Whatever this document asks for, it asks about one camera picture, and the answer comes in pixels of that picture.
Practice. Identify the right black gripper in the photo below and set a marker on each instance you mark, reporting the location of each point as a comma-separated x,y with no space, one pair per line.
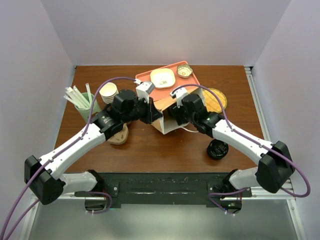
177,113

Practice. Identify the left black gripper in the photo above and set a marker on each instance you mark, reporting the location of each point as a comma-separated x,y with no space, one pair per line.
152,113

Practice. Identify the brown paper bag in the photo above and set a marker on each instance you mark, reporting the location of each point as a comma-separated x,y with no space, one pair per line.
166,124

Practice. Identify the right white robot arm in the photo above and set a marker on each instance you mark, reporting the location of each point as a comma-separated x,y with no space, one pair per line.
271,171

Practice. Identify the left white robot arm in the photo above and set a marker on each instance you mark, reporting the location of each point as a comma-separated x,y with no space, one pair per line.
46,176

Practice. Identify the round woven yellow coaster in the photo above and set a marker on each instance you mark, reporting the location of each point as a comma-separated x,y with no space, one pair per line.
211,103

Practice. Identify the cream square plate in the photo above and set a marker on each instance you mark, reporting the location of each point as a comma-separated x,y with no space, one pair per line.
162,78

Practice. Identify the pink serving tray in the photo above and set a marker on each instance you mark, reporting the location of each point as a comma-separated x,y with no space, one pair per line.
162,93

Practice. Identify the stack of paper cups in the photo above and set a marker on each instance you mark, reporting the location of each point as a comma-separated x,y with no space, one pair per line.
108,92

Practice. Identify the small floral bowl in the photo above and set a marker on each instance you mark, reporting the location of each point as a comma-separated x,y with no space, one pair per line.
184,71

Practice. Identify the stack of black lids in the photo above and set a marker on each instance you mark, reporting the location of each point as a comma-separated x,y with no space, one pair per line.
217,149

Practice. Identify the green straw holder cup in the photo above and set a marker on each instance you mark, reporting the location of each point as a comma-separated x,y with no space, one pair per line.
86,113

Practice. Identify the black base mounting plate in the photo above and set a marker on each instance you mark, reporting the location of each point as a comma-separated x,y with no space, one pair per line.
158,188

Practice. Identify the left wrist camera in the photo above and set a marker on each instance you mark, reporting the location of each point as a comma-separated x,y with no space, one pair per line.
144,89

